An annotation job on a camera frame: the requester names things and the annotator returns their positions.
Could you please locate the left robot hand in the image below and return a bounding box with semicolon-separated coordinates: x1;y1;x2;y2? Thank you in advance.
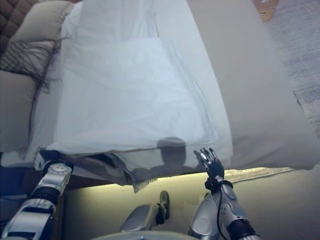
34;147;62;173

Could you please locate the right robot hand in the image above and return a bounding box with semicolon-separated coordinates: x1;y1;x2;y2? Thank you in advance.
193;147;226;179

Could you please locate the white bed sheet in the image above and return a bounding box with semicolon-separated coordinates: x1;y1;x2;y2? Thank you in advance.
0;0;235;195

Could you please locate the silver right robot leg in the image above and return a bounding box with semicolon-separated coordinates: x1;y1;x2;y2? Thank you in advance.
187;192;227;240

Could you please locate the silver robot leg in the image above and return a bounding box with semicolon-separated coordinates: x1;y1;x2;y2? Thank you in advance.
187;192;227;240
119;189;171;233

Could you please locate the beige pillow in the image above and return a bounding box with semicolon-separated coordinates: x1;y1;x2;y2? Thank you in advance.
9;0;76;43
0;69;40;155

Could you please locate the silver left robot leg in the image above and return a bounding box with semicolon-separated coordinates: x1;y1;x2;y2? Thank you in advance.
119;189;171;233

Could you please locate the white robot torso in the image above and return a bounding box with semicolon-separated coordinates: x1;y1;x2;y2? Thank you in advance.
93;228;192;240

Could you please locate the pillow with long dark fringe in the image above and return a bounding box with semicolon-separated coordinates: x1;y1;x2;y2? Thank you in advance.
0;37;72;95

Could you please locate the grey woven rug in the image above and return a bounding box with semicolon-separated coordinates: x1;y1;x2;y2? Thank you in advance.
263;0;320;140

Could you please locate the brown quilted headboard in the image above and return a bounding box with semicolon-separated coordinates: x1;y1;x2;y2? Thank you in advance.
0;0;35;42

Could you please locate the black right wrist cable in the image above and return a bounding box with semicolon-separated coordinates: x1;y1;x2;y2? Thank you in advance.
214;183;227;240

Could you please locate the brown bed frame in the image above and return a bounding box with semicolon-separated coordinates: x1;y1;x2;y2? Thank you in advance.
23;166;141;195

